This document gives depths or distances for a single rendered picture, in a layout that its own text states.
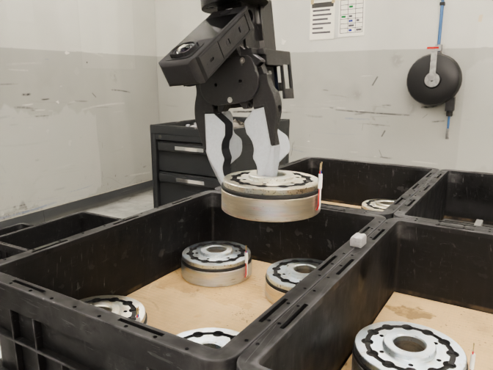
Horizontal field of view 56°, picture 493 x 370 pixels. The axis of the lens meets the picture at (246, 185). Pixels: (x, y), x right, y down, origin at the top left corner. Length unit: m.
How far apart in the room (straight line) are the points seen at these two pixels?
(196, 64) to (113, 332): 0.23
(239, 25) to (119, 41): 4.08
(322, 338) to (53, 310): 0.23
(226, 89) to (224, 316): 0.27
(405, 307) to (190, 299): 0.27
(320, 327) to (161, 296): 0.28
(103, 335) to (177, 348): 0.07
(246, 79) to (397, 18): 3.41
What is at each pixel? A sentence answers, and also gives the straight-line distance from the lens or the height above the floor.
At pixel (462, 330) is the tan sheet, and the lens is 0.61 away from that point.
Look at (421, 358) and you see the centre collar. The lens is 0.48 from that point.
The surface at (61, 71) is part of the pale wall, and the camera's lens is 4.09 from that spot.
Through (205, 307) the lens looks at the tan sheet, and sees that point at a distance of 0.61.
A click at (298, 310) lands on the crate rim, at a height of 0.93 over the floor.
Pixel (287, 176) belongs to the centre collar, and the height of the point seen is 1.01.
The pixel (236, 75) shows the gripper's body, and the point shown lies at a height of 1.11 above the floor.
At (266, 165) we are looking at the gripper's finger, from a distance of 0.48.
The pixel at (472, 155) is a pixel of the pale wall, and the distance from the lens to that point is 3.79.
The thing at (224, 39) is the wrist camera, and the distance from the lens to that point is 0.46.
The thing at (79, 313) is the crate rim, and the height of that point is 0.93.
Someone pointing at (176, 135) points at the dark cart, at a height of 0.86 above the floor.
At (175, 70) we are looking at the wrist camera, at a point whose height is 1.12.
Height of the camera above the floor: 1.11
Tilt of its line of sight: 13 degrees down
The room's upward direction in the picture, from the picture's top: straight up
